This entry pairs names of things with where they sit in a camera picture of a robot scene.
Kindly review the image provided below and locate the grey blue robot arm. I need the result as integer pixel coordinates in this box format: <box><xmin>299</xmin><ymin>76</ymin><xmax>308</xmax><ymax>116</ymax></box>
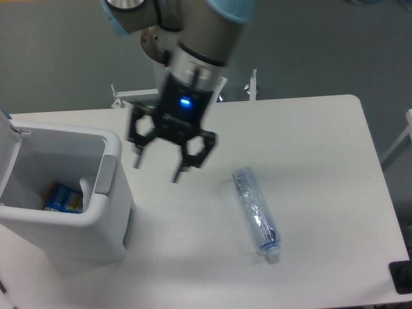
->
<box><xmin>100</xmin><ymin>1</ymin><xmax>255</xmax><ymax>182</ymax></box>

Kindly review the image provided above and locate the blue snack package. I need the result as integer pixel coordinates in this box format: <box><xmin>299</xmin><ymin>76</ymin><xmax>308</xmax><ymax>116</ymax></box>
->
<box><xmin>43</xmin><ymin>182</ymin><xmax>82</xmax><ymax>214</ymax></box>

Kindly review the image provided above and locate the clear plastic bottle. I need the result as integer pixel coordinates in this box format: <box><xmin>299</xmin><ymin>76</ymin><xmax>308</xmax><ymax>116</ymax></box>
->
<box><xmin>232</xmin><ymin>167</ymin><xmax>280</xmax><ymax>263</ymax></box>

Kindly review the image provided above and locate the white trash can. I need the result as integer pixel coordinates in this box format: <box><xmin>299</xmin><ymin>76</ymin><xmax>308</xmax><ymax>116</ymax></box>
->
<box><xmin>1</xmin><ymin>115</ymin><xmax>135</xmax><ymax>261</ymax></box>

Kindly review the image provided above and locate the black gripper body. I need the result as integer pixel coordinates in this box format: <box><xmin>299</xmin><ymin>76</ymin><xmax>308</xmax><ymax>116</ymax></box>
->
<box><xmin>153</xmin><ymin>74</ymin><xmax>213</xmax><ymax>145</ymax></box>

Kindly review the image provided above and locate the white metal frame bracket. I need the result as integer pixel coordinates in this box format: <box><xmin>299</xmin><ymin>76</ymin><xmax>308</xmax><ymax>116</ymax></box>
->
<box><xmin>111</xmin><ymin>84</ymin><xmax>159</xmax><ymax>108</ymax></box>

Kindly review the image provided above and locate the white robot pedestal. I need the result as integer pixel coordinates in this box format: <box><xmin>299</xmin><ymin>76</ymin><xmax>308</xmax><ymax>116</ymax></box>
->
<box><xmin>140</xmin><ymin>25</ymin><xmax>181</xmax><ymax>106</ymax></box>

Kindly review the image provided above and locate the white frame at right edge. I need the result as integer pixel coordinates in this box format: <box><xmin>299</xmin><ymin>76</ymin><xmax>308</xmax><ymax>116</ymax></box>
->
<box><xmin>380</xmin><ymin>109</ymin><xmax>411</xmax><ymax>171</ymax></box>

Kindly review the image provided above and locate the black clamp at table corner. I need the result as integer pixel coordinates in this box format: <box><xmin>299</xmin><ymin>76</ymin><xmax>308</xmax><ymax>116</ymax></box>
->
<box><xmin>389</xmin><ymin>260</ymin><xmax>411</xmax><ymax>295</ymax></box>

